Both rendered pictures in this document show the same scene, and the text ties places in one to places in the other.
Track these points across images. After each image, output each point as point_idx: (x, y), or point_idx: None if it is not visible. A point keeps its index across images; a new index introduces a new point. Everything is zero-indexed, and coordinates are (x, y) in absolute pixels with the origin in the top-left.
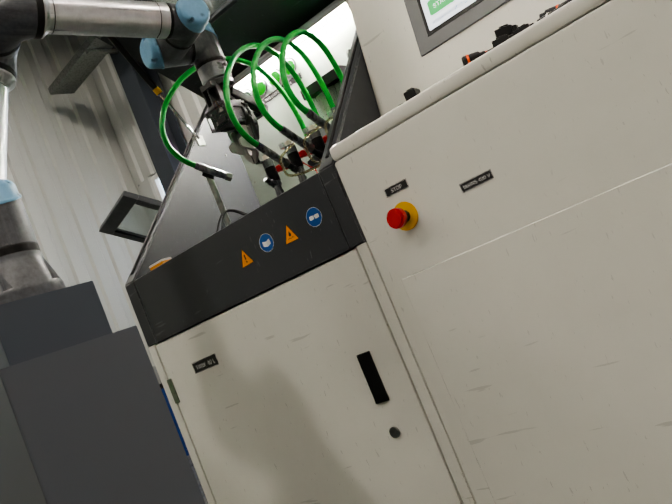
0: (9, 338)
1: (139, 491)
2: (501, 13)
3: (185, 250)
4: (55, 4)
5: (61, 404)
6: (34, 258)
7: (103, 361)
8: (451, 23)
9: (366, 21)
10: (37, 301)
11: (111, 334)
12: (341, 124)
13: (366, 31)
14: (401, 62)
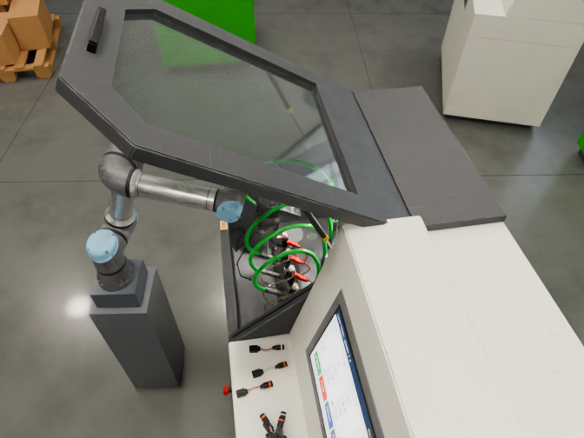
0: (96, 301)
1: (136, 341)
2: (316, 411)
3: (221, 246)
4: (138, 194)
5: (110, 323)
6: (115, 277)
7: (129, 318)
8: (312, 372)
9: (313, 297)
10: (109, 295)
11: (134, 313)
12: (251, 330)
13: (310, 299)
14: (304, 334)
